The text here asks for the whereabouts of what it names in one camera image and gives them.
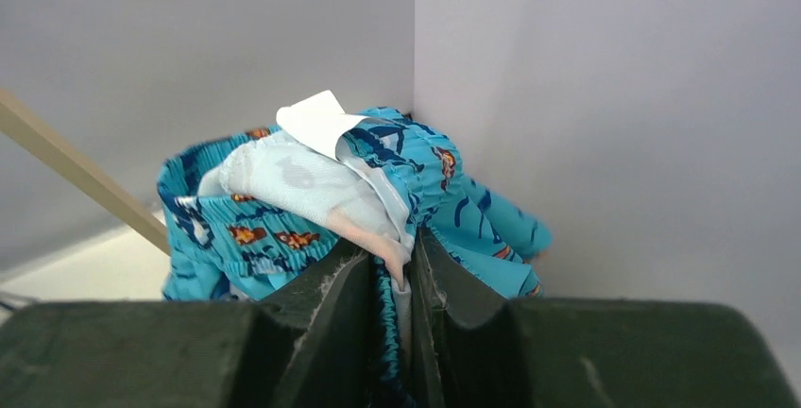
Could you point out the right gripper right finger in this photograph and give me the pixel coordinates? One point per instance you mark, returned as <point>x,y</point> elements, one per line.
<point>475,348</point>

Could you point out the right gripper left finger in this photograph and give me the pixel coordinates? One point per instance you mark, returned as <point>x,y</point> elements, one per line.
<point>304,346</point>

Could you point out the light blue shark shorts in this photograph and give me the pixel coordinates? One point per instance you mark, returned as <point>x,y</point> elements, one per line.
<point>248,213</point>

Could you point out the wooden clothes rack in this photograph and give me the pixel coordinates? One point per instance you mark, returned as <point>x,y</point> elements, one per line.
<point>27,129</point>

